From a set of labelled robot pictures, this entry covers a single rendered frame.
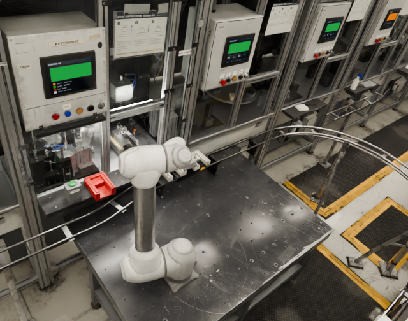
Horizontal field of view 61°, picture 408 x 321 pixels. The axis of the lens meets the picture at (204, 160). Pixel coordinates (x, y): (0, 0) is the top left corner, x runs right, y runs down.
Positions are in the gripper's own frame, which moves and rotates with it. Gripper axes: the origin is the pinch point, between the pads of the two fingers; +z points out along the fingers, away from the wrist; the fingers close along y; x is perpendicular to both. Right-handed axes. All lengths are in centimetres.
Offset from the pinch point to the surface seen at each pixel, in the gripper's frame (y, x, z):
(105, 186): -12.1, 27.4, -22.8
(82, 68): 62, 34, -25
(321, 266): -113, -125, -106
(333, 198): -107, -209, -62
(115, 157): -10.1, 9.5, -1.0
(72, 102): 44, 39, -20
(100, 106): 39, 25, -20
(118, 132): 2.9, 1.5, 7.3
